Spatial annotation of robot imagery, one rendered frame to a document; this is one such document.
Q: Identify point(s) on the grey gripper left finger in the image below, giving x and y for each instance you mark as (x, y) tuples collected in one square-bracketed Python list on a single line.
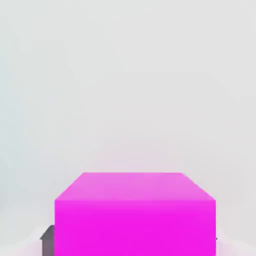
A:
[(48, 243)]

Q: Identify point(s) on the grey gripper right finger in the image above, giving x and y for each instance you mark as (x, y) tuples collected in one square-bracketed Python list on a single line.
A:
[(219, 247)]

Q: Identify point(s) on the small magenta cube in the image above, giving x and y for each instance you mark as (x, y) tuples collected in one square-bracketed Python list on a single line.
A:
[(135, 220)]

